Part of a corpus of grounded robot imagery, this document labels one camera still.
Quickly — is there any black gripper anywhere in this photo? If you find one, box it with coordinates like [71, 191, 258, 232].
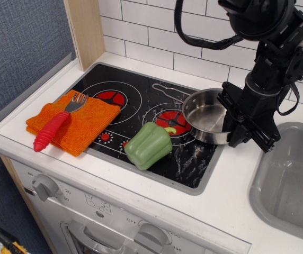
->
[218, 82, 280, 152]

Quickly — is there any silver metal pot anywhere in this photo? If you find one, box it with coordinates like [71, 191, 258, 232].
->
[152, 83, 231, 145]

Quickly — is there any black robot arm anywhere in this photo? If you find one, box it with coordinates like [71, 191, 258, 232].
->
[218, 1, 303, 152]

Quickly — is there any green toy bell pepper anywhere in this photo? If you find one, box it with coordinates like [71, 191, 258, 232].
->
[124, 122, 177, 170]

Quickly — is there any black toy stovetop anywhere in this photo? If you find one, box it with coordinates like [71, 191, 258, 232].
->
[66, 63, 223, 196]

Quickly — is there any grey sink basin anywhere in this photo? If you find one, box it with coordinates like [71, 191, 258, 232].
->
[249, 122, 303, 239]

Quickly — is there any grey oven knob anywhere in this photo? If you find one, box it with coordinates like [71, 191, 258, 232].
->
[134, 223, 168, 253]

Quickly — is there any orange knitted cloth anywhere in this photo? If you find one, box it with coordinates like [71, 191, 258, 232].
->
[26, 90, 120, 157]

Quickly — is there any wooden side panel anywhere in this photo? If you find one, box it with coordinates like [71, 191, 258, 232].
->
[63, 0, 105, 71]

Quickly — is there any grey timer knob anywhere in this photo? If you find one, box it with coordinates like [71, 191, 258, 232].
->
[32, 174, 59, 201]

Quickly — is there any yellow black object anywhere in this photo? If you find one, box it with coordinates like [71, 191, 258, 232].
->
[0, 221, 26, 254]

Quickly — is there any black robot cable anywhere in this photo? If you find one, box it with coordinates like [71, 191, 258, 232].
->
[174, 0, 300, 116]

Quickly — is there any fork with red handle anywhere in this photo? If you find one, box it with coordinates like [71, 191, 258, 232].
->
[33, 93, 88, 152]

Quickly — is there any oven door handle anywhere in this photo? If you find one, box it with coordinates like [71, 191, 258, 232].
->
[68, 220, 130, 253]

